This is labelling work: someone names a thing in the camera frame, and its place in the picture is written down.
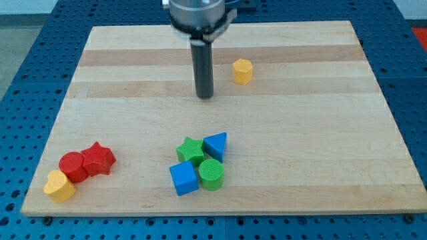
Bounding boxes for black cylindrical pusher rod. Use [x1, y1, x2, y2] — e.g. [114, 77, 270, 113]
[190, 40, 214, 99]

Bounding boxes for yellow hexagon block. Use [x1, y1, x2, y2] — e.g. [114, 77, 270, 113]
[232, 59, 254, 85]

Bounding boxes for wooden board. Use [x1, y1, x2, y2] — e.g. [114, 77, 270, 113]
[21, 21, 426, 217]

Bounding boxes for blue triangle block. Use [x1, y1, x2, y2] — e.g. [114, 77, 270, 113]
[203, 132, 228, 163]

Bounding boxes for green star block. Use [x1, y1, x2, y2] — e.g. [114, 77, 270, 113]
[176, 137, 205, 167]

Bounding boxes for green cylinder block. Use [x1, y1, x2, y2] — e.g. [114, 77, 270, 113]
[198, 159, 224, 191]

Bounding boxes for blue cube block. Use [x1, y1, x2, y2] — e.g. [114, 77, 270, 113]
[169, 161, 199, 196]

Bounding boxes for red star block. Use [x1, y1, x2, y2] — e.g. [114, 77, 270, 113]
[81, 141, 116, 177]

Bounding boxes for red cylinder block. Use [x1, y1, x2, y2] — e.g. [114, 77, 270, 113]
[59, 151, 89, 183]

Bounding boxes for yellow heart block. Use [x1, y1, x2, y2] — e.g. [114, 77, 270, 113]
[43, 169, 76, 203]

